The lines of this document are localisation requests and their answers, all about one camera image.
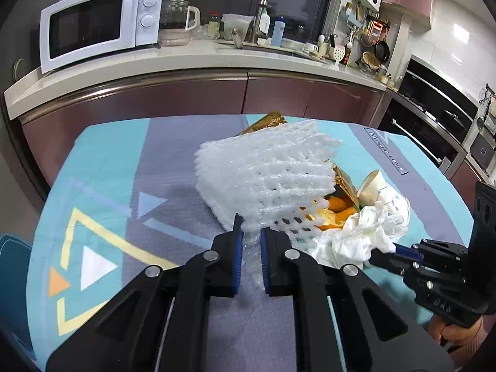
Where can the gold foil snack wrapper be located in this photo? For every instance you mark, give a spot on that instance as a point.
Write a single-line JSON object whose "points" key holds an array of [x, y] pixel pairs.
{"points": [[343, 184], [267, 121]]}

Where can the stainless steel faucet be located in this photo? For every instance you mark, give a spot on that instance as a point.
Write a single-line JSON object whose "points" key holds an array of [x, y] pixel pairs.
{"points": [[262, 0]]}

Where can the glass kettle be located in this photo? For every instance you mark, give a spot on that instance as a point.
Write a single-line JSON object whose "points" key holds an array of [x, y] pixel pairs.
{"points": [[174, 15]]}

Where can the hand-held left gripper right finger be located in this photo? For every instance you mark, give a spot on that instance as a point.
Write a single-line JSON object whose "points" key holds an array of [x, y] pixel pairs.
{"points": [[264, 259]]}

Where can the kitchen counter with purple cabinets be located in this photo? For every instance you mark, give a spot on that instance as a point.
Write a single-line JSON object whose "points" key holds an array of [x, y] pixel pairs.
{"points": [[155, 97]]}

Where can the white pump bottle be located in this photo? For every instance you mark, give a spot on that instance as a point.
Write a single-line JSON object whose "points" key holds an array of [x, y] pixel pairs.
{"points": [[264, 21]]}

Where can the clear glass dish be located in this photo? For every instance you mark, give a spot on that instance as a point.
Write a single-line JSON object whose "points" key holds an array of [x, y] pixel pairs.
{"points": [[174, 38]]}

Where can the white foam fruit net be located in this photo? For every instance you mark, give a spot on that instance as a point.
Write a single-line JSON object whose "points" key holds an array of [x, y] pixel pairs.
{"points": [[263, 162]]}

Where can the person's right hand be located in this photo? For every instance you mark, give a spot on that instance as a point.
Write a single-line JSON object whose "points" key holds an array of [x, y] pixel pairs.
{"points": [[453, 333]]}

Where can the black frying pan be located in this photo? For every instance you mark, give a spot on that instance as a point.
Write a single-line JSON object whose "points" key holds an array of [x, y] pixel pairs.
{"points": [[382, 51]]}

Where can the white microwave oven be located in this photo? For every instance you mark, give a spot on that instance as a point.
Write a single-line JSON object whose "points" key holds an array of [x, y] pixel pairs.
{"points": [[89, 27]]}

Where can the small jar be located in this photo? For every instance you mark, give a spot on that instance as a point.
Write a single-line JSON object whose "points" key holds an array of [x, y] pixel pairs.
{"points": [[214, 23]]}

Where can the white cup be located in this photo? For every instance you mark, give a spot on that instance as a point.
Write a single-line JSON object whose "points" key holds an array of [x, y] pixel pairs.
{"points": [[311, 47]]}

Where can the clear plastic food bag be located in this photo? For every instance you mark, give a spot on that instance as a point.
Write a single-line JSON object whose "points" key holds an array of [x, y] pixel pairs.
{"points": [[237, 25]]}

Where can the wall utensil rack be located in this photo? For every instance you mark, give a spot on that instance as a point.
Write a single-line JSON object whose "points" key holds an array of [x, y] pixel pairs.
{"points": [[364, 27]]}

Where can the kitchen sink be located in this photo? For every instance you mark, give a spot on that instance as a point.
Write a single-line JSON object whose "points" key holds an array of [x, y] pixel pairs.
{"points": [[279, 49]]}

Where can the person's right forearm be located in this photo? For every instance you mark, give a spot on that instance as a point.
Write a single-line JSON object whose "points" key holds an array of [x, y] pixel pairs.
{"points": [[471, 352]]}

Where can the white tissue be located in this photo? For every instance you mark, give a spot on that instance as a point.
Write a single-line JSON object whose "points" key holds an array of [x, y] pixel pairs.
{"points": [[356, 240]]}

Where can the round grey wall socket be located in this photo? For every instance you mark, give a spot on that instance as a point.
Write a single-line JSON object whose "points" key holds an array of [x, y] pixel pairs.
{"points": [[19, 69]]}

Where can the red sauce bottle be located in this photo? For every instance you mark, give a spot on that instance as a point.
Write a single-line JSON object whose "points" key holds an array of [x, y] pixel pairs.
{"points": [[347, 56]]}

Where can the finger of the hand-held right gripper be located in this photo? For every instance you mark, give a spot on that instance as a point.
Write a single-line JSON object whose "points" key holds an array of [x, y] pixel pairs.
{"points": [[409, 252], [391, 263]]}

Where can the paper cup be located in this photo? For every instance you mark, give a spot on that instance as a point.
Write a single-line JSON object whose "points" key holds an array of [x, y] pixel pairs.
{"points": [[374, 186]]}

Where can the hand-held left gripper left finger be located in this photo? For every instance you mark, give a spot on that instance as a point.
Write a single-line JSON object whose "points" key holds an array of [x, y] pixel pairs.
{"points": [[237, 257]]}

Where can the black built-in oven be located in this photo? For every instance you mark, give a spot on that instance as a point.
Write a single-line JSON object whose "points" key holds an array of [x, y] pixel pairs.
{"points": [[426, 124]]}

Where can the blue chair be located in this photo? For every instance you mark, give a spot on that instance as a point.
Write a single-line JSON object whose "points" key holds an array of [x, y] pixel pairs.
{"points": [[13, 279]]}

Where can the blue bottle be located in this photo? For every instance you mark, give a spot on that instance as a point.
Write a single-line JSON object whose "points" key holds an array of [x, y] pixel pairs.
{"points": [[278, 31]]}

